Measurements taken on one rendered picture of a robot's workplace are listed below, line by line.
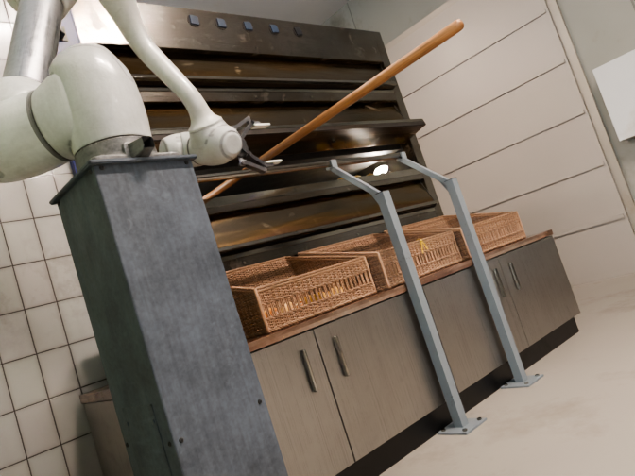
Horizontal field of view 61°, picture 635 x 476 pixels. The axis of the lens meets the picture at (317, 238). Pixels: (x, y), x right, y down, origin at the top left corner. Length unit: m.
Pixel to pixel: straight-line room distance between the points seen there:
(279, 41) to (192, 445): 2.38
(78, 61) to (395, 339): 1.42
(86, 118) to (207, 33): 1.72
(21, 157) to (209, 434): 0.65
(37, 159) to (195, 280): 0.41
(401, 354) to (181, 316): 1.20
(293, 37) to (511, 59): 2.60
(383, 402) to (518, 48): 3.85
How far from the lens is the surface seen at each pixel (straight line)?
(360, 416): 1.89
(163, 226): 1.02
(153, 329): 0.97
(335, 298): 1.95
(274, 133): 2.49
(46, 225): 2.08
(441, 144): 5.50
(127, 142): 1.08
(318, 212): 2.68
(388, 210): 2.10
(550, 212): 5.09
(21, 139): 1.19
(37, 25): 1.51
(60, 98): 1.15
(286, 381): 1.71
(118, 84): 1.14
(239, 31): 2.89
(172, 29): 2.68
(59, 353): 2.01
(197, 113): 1.55
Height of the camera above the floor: 0.67
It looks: 5 degrees up
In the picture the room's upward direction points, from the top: 18 degrees counter-clockwise
